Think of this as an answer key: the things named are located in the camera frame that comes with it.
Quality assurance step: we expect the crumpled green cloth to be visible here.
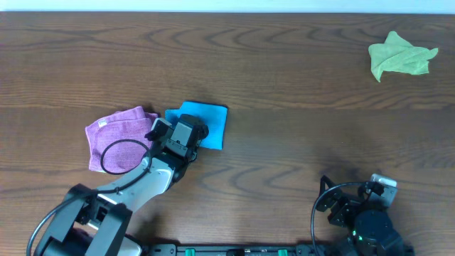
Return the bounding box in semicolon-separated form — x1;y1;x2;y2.
368;31;439;82

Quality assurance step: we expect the right black cable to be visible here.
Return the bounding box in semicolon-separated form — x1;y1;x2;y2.
310;181;367;255

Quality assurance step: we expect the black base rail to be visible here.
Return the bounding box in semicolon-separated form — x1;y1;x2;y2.
136;242;416;256

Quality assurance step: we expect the blue microfiber cloth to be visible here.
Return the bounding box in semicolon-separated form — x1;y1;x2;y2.
164;101;228;150

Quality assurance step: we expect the folded purple cloth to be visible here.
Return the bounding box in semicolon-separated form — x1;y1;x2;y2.
85;106;158;174

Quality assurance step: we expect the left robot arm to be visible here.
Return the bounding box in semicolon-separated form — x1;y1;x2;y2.
26;114;209;255

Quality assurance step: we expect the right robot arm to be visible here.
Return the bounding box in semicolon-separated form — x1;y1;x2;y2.
310;174;414;255

